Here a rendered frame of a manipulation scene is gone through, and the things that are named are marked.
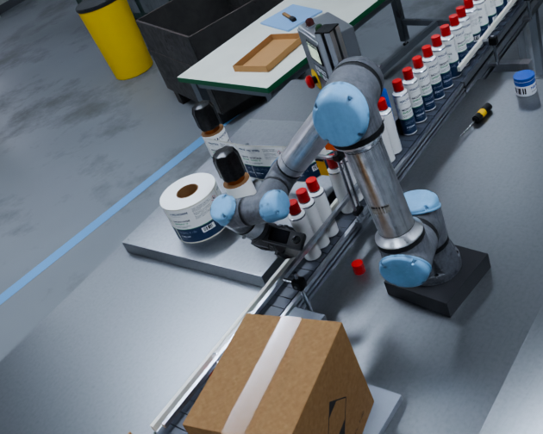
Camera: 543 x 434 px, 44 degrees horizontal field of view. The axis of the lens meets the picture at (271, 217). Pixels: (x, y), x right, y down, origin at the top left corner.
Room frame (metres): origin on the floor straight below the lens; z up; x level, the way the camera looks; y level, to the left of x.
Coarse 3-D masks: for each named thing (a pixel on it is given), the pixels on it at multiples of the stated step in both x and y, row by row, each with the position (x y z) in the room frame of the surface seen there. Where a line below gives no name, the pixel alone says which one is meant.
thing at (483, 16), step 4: (476, 0) 2.41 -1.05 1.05; (480, 0) 2.40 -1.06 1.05; (484, 0) 2.40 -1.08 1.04; (476, 4) 2.40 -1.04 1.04; (480, 4) 2.39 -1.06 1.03; (484, 4) 2.40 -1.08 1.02; (480, 8) 2.40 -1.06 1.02; (484, 8) 2.40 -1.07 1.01; (480, 12) 2.40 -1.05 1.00; (484, 12) 2.40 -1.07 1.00; (480, 16) 2.40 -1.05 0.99; (484, 16) 2.39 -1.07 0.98; (480, 20) 2.40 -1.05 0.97; (484, 20) 2.39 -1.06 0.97; (488, 20) 2.40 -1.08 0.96; (480, 24) 2.40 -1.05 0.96; (484, 24) 2.39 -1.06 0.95; (488, 24) 2.40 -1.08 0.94; (484, 28) 2.39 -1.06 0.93
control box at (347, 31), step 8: (320, 16) 1.76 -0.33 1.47; (328, 16) 1.73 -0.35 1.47; (336, 16) 1.71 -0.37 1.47; (304, 24) 1.75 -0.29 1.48; (344, 24) 1.64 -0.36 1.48; (304, 32) 1.72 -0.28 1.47; (312, 32) 1.68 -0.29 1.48; (344, 32) 1.60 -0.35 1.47; (352, 32) 1.61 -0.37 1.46; (304, 40) 1.72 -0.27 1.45; (312, 40) 1.64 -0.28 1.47; (344, 40) 1.60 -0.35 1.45; (352, 40) 1.61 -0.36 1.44; (304, 48) 1.75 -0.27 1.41; (352, 48) 1.61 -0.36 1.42; (312, 64) 1.72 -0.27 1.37; (312, 72) 1.75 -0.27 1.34; (320, 80) 1.70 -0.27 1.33; (320, 88) 1.72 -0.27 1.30
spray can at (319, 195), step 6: (306, 180) 1.65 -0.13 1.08; (312, 180) 1.64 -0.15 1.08; (312, 186) 1.63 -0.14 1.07; (318, 186) 1.64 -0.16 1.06; (312, 192) 1.63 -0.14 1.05; (318, 192) 1.63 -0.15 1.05; (324, 192) 1.64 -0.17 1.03; (318, 198) 1.62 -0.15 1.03; (324, 198) 1.63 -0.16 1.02; (318, 204) 1.62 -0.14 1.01; (324, 204) 1.62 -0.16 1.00; (318, 210) 1.62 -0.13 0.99; (324, 210) 1.62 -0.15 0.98; (330, 210) 1.63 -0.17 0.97; (324, 216) 1.62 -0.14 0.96; (330, 228) 1.62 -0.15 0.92; (336, 228) 1.63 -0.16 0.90; (330, 234) 1.62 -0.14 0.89; (336, 234) 1.62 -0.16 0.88
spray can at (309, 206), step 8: (296, 192) 1.61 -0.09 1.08; (304, 192) 1.60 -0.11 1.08; (304, 200) 1.60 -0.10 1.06; (312, 200) 1.61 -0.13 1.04; (304, 208) 1.59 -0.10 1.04; (312, 208) 1.59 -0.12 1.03; (312, 216) 1.59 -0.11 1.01; (320, 216) 1.60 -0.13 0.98; (312, 224) 1.59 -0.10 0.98; (320, 224) 1.59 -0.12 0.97; (320, 240) 1.59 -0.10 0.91; (328, 240) 1.60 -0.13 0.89; (320, 248) 1.59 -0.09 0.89
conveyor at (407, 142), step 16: (448, 96) 2.12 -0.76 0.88; (432, 112) 2.06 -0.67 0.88; (400, 160) 1.86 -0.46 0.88; (336, 240) 1.60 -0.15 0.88; (304, 272) 1.52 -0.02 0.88; (288, 288) 1.49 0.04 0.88; (272, 304) 1.45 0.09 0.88; (288, 304) 1.43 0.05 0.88; (192, 400) 1.24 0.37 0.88; (160, 432) 1.18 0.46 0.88; (176, 432) 1.16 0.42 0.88
